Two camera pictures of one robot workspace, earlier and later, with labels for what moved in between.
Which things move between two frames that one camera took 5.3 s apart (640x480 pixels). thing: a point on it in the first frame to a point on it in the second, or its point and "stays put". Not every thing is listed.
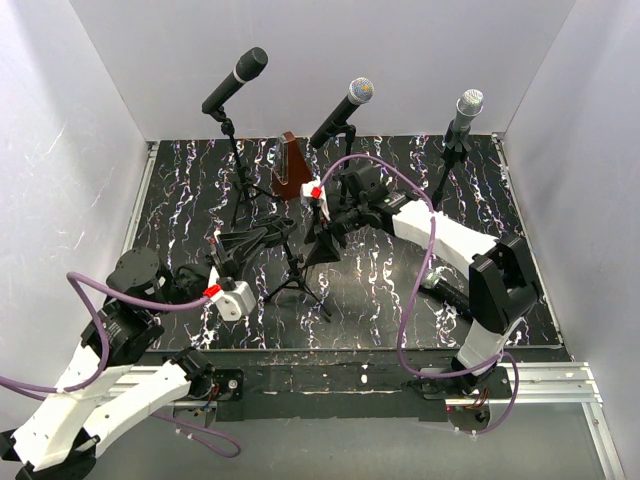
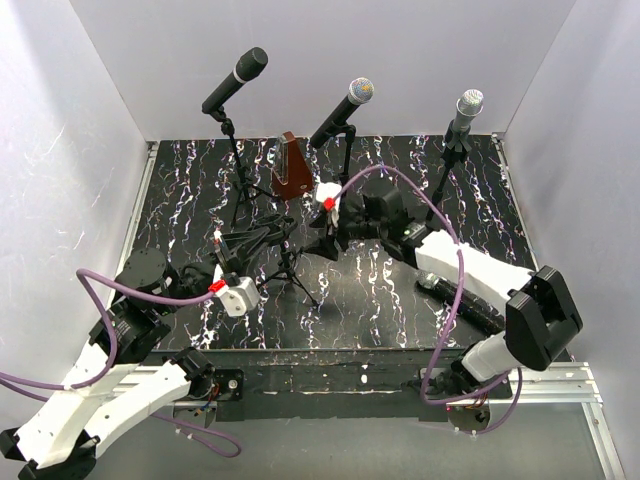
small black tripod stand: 298,272 to 286,271
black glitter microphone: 434,283 stays put
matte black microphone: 251,63 stays put
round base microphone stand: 348,132 stays put
